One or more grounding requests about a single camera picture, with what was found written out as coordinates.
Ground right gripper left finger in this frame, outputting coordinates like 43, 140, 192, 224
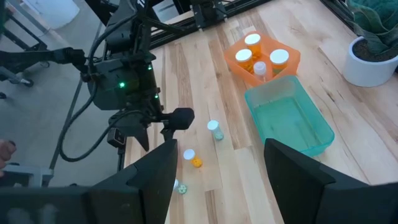
90, 139, 178, 224

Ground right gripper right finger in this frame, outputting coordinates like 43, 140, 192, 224
264, 139, 398, 224

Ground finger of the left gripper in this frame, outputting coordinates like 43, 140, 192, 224
161, 108, 195, 141
126, 123, 150, 152

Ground small clear pill bottle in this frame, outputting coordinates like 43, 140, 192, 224
173, 179, 188, 196
206, 119, 224, 141

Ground large amber pill bottle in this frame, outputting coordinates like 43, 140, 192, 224
234, 49, 254, 74

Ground frosted clear pill bottle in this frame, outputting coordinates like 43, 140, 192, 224
252, 61, 268, 83

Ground amber pill bottle grey label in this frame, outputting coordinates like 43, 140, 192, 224
244, 33, 262, 60

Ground small amber pill bottle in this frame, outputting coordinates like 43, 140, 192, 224
182, 148, 203, 169

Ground orange plastic bin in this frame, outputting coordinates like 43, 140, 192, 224
223, 30, 302, 88

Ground teal plastic bin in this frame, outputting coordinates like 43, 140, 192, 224
244, 75, 336, 157

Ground grey box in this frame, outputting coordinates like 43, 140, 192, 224
0, 164, 54, 188

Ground black office chair base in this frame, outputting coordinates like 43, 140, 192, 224
0, 46, 88, 88

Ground person's hand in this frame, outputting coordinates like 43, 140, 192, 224
0, 139, 17, 178

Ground white plant pot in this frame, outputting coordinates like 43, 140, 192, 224
342, 36, 398, 88

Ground green succulent plant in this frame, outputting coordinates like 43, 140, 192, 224
346, 0, 398, 56

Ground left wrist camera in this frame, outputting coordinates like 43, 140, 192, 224
107, 126, 127, 149

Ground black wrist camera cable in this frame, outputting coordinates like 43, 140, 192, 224
58, 14, 141, 163

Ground black aluminium table frame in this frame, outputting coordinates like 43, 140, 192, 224
83, 0, 354, 50

